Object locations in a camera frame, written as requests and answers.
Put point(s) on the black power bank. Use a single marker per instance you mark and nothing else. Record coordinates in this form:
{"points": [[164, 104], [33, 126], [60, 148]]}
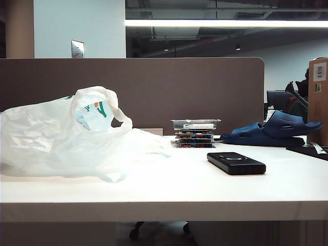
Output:
{"points": [[238, 164]]}

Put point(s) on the white plastic shopping bag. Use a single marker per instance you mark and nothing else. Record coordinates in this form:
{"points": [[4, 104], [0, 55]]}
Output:
{"points": [[38, 133]]}

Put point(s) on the beige flat box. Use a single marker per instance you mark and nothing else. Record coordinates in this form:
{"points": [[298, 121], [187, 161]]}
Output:
{"points": [[155, 131]]}

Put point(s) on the clear plastic flat box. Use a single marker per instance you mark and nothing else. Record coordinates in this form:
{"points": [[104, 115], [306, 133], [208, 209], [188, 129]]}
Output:
{"points": [[194, 125]]}

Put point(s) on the colourful flat card pack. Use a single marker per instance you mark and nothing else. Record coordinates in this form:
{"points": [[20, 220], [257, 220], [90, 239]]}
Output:
{"points": [[194, 137], [194, 132], [194, 141], [194, 145]]}

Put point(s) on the brown desk partition panel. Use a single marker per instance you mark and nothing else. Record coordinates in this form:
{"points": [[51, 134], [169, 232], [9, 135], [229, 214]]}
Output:
{"points": [[166, 82]]}

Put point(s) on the blue slipper with slots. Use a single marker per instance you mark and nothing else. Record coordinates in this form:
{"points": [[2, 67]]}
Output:
{"points": [[246, 137], [284, 125]]}

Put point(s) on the small white bottle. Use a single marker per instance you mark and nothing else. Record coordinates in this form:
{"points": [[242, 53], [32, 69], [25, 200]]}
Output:
{"points": [[270, 114]]}

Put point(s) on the long ceiling light strip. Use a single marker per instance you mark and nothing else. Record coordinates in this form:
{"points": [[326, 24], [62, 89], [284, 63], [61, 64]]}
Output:
{"points": [[217, 23]]}

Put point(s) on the dark computer monitor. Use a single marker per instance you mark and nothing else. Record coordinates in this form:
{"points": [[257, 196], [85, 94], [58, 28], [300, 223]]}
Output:
{"points": [[276, 98]]}

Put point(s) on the person in green shirt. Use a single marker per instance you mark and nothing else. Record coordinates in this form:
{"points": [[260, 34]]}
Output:
{"points": [[299, 109]]}

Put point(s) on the black flat mat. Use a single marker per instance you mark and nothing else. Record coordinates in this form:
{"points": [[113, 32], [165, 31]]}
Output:
{"points": [[307, 151]]}

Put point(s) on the white paper strip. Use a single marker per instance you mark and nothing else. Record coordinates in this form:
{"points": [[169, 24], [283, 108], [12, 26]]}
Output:
{"points": [[316, 148]]}

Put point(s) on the brown cardboard box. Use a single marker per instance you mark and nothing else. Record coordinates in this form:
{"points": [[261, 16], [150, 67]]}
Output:
{"points": [[319, 110]]}

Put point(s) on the metal wall switch plate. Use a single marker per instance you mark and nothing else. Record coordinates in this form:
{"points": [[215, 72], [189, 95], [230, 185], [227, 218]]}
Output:
{"points": [[77, 48]]}

